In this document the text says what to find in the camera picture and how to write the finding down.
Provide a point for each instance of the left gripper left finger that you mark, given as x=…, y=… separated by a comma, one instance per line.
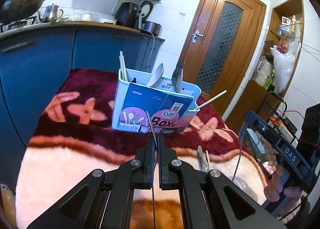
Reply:
x=101, y=199

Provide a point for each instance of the dark slow cooker pot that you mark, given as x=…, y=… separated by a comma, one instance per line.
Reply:
x=151, y=27

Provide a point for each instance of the wooden door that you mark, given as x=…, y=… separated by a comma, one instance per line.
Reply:
x=219, y=60

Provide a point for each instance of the wooden shelf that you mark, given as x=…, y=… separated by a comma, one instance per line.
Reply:
x=286, y=26

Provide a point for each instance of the right hand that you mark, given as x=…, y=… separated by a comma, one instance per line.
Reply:
x=275, y=187

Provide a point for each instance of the white chopstick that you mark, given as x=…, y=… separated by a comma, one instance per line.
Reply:
x=208, y=160

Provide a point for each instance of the black wire rack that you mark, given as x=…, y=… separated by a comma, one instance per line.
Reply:
x=273, y=111

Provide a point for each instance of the white plastic bag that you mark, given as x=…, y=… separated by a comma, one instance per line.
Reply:
x=283, y=65

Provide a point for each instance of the steel kettle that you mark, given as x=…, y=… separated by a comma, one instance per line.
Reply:
x=52, y=14

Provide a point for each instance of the blue base cabinets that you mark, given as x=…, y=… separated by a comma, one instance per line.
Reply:
x=35, y=63

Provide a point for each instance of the steel forks in holder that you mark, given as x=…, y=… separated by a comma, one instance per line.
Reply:
x=177, y=76

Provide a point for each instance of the light blue utensil holder box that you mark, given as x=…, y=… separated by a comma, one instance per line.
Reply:
x=137, y=107

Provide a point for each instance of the steel knife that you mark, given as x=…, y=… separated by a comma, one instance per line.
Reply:
x=154, y=163

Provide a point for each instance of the door handle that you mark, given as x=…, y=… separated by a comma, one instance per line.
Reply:
x=196, y=34

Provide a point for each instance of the white chopstick sticking out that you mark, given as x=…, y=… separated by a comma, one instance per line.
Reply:
x=210, y=100

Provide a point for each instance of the gas stove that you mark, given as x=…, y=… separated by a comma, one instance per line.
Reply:
x=18, y=24

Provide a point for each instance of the white spoon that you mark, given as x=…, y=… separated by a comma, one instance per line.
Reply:
x=156, y=75

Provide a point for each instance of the black air fryer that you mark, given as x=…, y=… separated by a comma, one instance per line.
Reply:
x=127, y=15

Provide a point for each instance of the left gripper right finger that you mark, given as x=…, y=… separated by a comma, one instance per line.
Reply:
x=209, y=200

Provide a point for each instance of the red floral blanket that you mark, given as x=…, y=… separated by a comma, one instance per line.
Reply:
x=74, y=136

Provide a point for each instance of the white chopsticks in holder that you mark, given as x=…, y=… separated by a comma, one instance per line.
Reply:
x=122, y=66

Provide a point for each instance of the large black wok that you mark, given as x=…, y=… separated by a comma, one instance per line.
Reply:
x=16, y=10

